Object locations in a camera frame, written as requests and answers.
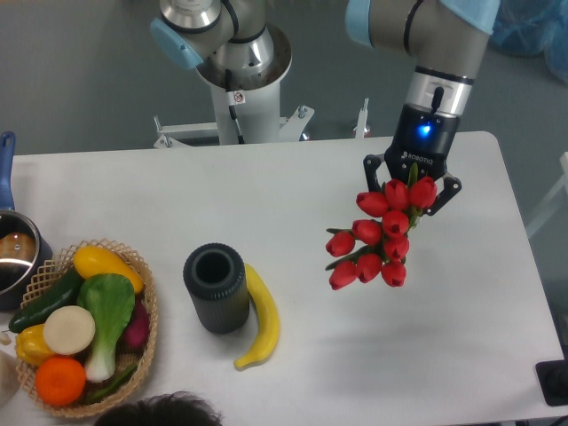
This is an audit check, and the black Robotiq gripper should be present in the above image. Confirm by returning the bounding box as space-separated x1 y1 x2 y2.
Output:
363 105 462 217

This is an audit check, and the red tulip bouquet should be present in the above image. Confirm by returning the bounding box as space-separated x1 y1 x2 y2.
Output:
325 163 438 290

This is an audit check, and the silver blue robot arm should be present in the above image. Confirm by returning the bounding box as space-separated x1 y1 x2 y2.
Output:
150 1 499 215

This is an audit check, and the blue plastic bag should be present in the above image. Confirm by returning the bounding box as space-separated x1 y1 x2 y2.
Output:
490 0 567 83

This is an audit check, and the yellow banana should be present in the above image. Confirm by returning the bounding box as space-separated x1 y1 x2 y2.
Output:
233 264 280 370

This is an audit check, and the dark grey ribbed vase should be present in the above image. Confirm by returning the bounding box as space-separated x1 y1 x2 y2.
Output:
183 242 249 335

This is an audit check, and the black device at edge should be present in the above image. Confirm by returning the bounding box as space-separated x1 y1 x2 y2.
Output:
535 359 567 406

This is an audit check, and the purple sweet potato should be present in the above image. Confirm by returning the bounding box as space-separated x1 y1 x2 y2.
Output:
122 299 150 350

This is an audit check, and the green bok choy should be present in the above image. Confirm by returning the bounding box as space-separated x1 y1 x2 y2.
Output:
77 273 135 383

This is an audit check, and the black haired person head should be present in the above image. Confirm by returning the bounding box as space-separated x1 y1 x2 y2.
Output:
94 391 222 426

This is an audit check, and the yellow squash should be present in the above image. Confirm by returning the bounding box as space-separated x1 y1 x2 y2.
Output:
73 246 145 294

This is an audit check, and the woven wicker basket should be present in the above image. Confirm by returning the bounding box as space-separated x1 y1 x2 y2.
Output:
16 239 158 418

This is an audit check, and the green cucumber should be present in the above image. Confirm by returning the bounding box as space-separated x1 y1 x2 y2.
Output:
8 267 84 334

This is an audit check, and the green chili pepper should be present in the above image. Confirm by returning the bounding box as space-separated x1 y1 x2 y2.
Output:
83 364 138 405

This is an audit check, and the white round radish slice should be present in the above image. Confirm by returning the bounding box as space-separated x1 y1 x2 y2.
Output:
43 305 95 356

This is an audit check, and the orange fruit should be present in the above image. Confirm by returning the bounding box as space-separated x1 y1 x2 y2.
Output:
35 356 86 406

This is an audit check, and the yellow bell pepper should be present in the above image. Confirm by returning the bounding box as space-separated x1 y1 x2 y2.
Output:
15 324 56 367

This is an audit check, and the white garlic clove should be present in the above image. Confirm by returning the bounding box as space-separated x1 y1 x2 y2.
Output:
0 332 12 346

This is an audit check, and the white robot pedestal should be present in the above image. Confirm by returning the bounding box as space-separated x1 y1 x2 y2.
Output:
154 24 314 148

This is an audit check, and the blue handled saucepan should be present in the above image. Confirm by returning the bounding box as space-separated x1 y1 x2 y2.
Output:
1 131 52 312

